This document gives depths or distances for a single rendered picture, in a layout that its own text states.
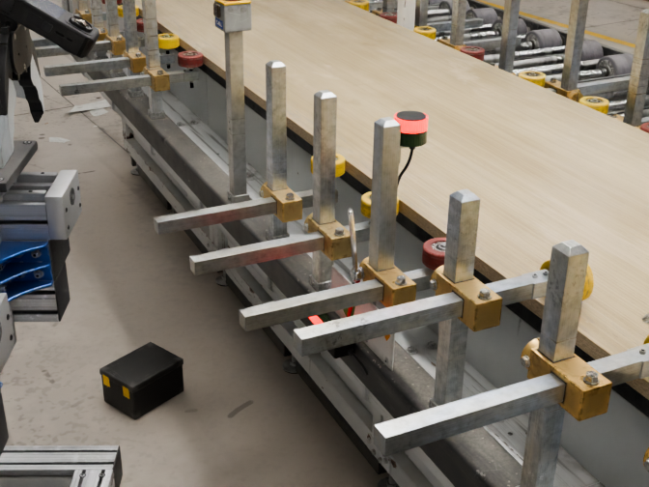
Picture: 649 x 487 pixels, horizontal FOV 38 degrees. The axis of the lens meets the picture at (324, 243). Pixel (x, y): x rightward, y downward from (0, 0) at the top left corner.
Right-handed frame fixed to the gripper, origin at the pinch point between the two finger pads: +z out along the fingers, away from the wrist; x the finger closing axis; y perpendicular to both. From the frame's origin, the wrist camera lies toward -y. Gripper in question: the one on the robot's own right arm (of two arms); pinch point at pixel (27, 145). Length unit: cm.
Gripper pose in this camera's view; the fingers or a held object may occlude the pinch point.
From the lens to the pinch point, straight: 110.3
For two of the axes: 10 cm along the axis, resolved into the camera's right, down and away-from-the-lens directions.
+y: -10.0, 0.0, -0.3
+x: 0.2, 4.4, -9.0
